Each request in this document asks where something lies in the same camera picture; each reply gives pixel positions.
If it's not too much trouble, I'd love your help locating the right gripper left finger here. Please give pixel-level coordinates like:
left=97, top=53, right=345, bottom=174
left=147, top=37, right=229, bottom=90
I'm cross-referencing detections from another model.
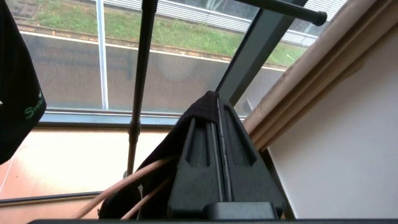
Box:
left=167, top=121, right=224, bottom=219

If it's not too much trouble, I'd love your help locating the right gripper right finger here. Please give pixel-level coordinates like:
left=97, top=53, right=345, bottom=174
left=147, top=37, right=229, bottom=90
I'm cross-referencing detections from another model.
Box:
left=217, top=96, right=286, bottom=218

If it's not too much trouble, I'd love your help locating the heap of clothes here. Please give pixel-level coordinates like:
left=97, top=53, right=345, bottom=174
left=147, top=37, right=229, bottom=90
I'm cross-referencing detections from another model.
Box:
left=99, top=90, right=220, bottom=220

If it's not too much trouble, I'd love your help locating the pink clothes hanger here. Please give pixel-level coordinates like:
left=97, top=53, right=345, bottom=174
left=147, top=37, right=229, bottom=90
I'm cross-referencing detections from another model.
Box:
left=73, top=157, right=178, bottom=220

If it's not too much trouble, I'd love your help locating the black garment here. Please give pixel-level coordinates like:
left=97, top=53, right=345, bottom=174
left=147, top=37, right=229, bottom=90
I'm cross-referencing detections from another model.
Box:
left=0, top=0, right=47, bottom=166

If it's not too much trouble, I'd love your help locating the black clothes rack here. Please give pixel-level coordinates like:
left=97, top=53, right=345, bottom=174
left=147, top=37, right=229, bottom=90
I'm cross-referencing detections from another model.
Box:
left=0, top=0, right=328, bottom=205

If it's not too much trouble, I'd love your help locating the beige curtain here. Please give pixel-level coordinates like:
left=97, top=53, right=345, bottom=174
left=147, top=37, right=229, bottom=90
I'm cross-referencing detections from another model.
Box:
left=242, top=0, right=398, bottom=152

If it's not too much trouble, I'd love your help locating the window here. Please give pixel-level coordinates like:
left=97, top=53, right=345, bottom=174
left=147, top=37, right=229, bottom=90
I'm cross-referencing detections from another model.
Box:
left=6, top=0, right=349, bottom=128

